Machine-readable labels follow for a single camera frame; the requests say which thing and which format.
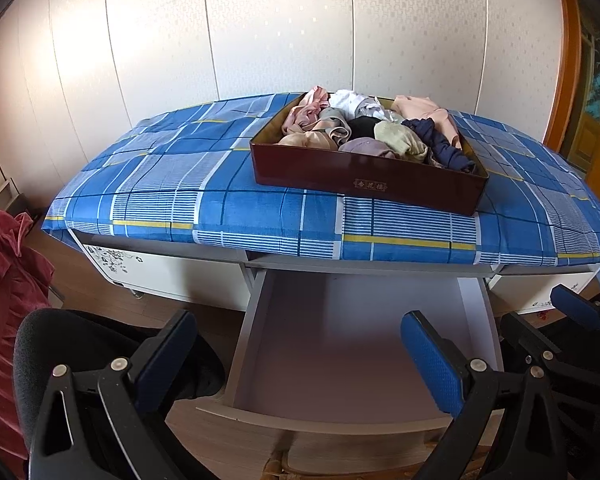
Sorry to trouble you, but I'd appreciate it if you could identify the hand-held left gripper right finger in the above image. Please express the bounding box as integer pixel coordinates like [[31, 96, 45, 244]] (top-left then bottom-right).
[[400, 310, 575, 480]]

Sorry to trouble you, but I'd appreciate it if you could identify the pink striped garment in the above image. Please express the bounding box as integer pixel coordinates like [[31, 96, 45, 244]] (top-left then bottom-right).
[[280, 86, 331, 136]]

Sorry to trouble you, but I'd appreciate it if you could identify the white cabinet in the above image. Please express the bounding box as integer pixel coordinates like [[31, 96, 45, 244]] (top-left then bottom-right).
[[72, 230, 600, 321]]

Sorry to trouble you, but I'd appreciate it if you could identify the grey beige underwear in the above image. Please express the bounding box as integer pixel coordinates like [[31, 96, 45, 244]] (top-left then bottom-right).
[[317, 116, 353, 143]]

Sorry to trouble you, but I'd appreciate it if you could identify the white drawer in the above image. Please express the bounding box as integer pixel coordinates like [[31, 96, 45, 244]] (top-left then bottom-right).
[[196, 267, 505, 436]]

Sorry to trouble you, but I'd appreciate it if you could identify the beige bra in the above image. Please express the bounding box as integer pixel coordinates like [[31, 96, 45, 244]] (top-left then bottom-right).
[[278, 130, 341, 151]]

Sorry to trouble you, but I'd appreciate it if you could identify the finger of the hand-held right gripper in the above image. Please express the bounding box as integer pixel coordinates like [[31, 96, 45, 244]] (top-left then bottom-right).
[[551, 284, 600, 332], [500, 310, 560, 367]]

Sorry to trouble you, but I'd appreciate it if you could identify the dark red tin box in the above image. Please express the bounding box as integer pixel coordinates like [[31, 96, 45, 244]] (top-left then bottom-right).
[[249, 91, 490, 218]]

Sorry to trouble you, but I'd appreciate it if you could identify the wooden door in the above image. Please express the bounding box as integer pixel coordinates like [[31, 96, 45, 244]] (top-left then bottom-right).
[[544, 0, 600, 181]]

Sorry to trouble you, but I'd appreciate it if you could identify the red cloth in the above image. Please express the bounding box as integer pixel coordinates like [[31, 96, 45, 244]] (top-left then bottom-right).
[[0, 210, 56, 466]]

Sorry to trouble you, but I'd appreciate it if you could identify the blue plaid cloth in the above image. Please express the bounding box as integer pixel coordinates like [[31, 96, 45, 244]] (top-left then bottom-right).
[[41, 91, 600, 267]]

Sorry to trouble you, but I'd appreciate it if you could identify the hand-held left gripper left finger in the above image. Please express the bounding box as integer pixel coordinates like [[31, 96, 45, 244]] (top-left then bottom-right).
[[27, 309, 198, 480]]

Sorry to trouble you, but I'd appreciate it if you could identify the white low shelf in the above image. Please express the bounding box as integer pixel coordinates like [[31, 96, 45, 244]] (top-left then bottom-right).
[[0, 147, 22, 213]]

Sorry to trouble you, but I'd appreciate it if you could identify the navy lace garment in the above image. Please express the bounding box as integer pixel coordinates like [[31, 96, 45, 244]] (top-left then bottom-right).
[[401, 117, 476, 173]]

